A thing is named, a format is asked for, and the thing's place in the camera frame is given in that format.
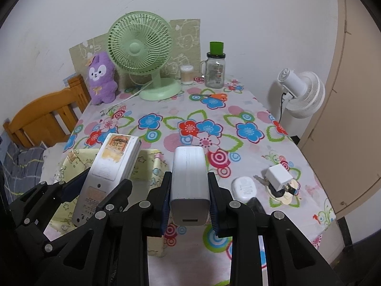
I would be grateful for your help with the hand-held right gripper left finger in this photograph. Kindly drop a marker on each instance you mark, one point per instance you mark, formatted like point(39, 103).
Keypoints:
point(166, 202)

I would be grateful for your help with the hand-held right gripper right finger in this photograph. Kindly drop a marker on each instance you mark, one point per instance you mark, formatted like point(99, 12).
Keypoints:
point(215, 205)

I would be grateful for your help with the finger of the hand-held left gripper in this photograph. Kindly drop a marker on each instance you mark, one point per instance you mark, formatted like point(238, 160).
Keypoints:
point(120, 191)
point(74, 184)

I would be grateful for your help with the white remote control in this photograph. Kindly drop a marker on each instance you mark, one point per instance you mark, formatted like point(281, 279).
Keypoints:
point(110, 161)

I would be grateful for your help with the white power adapter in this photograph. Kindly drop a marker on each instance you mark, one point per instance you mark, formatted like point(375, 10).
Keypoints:
point(189, 178)

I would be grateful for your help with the white oval case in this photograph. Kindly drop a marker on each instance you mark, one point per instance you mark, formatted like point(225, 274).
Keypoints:
point(244, 187)

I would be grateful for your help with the yellow printed fabric box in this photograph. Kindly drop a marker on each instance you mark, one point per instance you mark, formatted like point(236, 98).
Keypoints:
point(148, 166)

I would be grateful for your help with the white charger cube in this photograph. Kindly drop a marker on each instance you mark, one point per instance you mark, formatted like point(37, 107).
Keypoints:
point(276, 177)

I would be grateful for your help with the white cloth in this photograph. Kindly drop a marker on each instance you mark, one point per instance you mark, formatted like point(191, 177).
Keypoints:
point(52, 158)

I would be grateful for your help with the blue plaid blanket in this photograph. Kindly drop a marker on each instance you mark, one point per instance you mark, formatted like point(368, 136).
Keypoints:
point(20, 161)

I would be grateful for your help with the small black rectangular object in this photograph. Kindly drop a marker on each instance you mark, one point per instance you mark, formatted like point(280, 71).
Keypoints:
point(279, 192)

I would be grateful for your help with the cream bear shaped coaster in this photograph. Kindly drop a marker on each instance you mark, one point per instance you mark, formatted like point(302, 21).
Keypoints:
point(294, 198)

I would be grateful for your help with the wooden chair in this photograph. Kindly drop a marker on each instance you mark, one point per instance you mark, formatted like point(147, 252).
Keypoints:
point(38, 107)

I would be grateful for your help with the purple plush toy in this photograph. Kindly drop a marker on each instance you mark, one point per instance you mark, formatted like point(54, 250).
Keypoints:
point(101, 86)

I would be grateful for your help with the cotton swab container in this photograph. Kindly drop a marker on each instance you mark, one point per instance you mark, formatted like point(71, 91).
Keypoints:
point(187, 76)

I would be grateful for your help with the glass jar with green lid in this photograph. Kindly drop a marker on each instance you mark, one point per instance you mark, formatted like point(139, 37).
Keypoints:
point(215, 71)

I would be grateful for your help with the white standing fan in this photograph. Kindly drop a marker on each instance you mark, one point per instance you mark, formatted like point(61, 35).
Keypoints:
point(306, 95)

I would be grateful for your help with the green desk fan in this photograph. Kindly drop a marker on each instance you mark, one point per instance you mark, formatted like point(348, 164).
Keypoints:
point(135, 47)

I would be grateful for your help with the beige cartoon printed board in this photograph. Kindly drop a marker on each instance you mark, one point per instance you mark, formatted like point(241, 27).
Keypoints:
point(184, 35)

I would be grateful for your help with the beige door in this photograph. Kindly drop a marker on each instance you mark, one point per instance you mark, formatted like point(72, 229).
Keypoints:
point(351, 95)

